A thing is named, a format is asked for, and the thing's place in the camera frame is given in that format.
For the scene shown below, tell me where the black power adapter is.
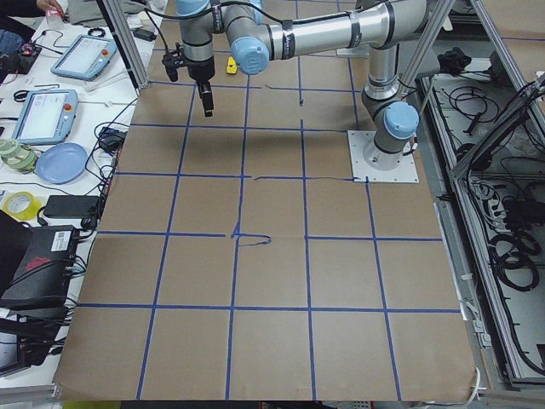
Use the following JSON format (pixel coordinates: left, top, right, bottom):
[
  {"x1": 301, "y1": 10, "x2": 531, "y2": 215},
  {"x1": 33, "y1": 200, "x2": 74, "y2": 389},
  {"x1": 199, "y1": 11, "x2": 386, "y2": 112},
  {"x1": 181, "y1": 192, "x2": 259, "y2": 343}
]
[{"x1": 43, "y1": 195, "x2": 99, "y2": 219}]

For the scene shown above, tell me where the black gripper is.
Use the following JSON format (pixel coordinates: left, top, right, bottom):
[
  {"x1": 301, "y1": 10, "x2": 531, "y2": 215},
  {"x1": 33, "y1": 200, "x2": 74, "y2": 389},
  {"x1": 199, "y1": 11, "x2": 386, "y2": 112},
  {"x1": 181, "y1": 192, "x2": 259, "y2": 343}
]
[{"x1": 162, "y1": 43, "x2": 215, "y2": 118}]

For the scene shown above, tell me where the light blue plate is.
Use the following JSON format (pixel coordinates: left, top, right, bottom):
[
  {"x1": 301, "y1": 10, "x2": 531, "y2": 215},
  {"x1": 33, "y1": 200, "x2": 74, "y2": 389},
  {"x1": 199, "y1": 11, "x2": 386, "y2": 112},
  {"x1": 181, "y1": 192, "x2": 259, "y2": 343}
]
[{"x1": 35, "y1": 142, "x2": 88, "y2": 184}]

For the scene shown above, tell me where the yellow tape roll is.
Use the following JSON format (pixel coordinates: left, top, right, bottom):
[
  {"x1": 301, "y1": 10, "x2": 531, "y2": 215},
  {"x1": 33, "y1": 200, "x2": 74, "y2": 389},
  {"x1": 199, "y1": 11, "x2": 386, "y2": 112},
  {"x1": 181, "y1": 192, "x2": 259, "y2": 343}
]
[{"x1": 3, "y1": 192, "x2": 42, "y2": 222}]

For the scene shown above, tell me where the blue teach pendant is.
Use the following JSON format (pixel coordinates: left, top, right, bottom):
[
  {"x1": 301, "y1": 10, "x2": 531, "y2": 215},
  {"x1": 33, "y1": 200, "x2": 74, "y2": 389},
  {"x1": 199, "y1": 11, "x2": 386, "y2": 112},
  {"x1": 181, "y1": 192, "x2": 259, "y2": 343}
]
[
  {"x1": 12, "y1": 89, "x2": 78, "y2": 145},
  {"x1": 50, "y1": 35, "x2": 118, "y2": 81}
]

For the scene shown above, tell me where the lower blue teach pendant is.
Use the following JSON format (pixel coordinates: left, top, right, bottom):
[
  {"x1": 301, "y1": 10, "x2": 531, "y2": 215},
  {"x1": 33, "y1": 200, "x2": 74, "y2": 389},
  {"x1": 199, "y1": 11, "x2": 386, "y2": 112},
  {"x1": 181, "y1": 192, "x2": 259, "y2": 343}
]
[{"x1": 12, "y1": 89, "x2": 78, "y2": 145}]

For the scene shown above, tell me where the yellow toy beetle car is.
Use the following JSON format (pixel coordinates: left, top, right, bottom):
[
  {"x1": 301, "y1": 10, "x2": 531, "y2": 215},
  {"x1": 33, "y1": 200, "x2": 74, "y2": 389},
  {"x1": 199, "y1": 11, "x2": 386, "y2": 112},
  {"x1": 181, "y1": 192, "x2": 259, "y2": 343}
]
[{"x1": 226, "y1": 56, "x2": 238, "y2": 75}]

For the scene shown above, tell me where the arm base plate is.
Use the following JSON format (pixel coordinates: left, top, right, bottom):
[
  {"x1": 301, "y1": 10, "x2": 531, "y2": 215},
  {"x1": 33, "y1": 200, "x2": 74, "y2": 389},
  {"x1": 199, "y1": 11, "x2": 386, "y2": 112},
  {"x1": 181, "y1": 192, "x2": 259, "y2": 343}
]
[{"x1": 347, "y1": 130, "x2": 419, "y2": 183}]

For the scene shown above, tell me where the aluminium frame post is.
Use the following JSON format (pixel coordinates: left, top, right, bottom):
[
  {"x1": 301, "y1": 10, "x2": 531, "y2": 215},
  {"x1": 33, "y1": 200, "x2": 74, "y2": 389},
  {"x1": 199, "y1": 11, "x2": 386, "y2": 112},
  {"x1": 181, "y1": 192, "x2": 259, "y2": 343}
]
[{"x1": 98, "y1": 0, "x2": 149, "y2": 90}]

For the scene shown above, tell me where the upper blue teach pendant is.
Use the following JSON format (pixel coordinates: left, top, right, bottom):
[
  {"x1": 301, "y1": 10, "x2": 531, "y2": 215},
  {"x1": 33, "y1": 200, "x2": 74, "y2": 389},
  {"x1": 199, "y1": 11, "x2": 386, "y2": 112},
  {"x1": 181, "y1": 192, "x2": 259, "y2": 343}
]
[{"x1": 50, "y1": 35, "x2": 118, "y2": 81}]

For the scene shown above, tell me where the grey chair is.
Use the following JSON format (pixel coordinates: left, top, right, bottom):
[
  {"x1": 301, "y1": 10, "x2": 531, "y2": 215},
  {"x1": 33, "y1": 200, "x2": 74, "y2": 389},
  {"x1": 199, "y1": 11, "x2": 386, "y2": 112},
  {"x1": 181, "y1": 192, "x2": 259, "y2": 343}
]
[{"x1": 399, "y1": 28, "x2": 441, "y2": 87}]

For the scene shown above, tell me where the black red computer box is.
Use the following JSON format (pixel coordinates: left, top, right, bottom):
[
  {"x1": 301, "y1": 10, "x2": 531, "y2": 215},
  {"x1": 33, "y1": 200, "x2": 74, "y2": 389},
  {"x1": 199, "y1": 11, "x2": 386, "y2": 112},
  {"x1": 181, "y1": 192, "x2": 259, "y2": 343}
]
[{"x1": 1, "y1": 222, "x2": 77, "y2": 311}]

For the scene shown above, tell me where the green tape rolls stack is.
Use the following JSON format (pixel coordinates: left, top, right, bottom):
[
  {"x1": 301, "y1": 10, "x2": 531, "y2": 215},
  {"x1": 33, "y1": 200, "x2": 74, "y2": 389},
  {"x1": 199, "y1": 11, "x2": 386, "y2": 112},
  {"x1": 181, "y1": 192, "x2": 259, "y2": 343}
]
[{"x1": 1, "y1": 139, "x2": 38, "y2": 174}]

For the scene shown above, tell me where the cream paper cup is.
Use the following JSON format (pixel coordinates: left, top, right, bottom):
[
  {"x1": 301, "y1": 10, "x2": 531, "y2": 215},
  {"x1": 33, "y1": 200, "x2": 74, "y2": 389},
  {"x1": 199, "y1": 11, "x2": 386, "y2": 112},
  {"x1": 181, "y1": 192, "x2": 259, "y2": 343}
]
[{"x1": 138, "y1": 11, "x2": 154, "y2": 31}]

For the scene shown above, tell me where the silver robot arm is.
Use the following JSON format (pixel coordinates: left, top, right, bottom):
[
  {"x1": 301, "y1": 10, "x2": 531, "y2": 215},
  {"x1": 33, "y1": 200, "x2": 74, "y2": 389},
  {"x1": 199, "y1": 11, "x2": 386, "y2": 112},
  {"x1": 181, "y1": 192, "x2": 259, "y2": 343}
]
[{"x1": 162, "y1": 1, "x2": 428, "y2": 151}]

